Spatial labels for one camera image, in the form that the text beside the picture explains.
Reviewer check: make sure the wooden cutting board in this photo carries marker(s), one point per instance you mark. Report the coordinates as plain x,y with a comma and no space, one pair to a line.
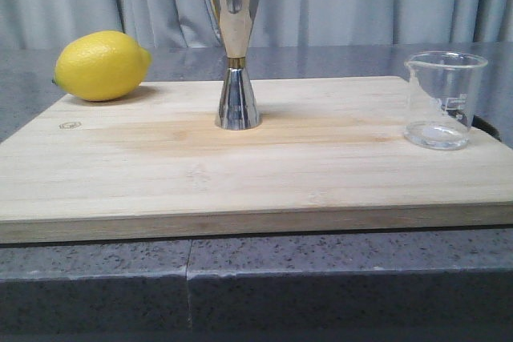
329,155

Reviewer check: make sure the black cutting board handle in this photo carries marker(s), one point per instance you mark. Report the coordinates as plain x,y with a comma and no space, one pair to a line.
484,126

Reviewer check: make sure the steel double jigger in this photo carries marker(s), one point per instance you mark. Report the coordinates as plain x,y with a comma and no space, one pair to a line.
237,108

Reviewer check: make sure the clear glass beaker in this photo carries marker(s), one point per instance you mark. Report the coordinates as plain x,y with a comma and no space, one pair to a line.
443,95

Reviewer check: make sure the yellow lemon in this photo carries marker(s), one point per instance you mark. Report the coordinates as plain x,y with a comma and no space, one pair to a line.
101,66

